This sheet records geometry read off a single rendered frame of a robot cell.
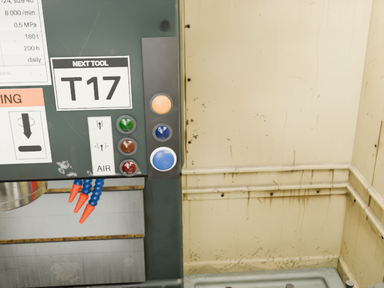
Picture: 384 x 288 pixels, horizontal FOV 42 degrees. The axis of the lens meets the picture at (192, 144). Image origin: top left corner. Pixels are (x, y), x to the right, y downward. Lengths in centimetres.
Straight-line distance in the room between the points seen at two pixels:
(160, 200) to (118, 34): 92
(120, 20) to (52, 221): 97
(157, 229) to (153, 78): 95
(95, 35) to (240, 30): 110
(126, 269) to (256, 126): 68
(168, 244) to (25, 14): 107
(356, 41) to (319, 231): 77
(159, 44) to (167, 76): 4
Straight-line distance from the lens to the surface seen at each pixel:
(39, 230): 154
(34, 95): 68
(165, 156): 68
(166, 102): 65
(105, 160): 69
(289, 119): 183
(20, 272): 165
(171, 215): 153
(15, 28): 66
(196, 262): 207
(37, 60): 66
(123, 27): 64
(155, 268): 164
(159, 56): 64
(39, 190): 93
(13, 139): 70
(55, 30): 65
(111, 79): 65
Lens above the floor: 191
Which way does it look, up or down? 23 degrees down
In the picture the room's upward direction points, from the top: straight up
